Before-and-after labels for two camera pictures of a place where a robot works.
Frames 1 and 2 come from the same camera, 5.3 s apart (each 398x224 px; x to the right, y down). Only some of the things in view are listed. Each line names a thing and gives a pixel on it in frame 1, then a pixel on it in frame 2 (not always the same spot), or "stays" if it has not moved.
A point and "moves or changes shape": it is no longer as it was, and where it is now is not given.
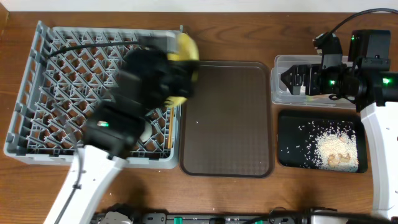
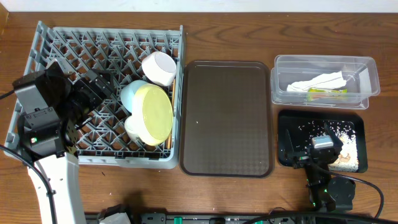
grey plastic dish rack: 69,71 stays
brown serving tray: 226,129 stays
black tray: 298,130 stays
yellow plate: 186,50 to 153,113
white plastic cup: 147,132 moves or changes shape
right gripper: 312,73 to 301,158
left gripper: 181,79 to 94,88
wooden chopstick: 171,129 stays
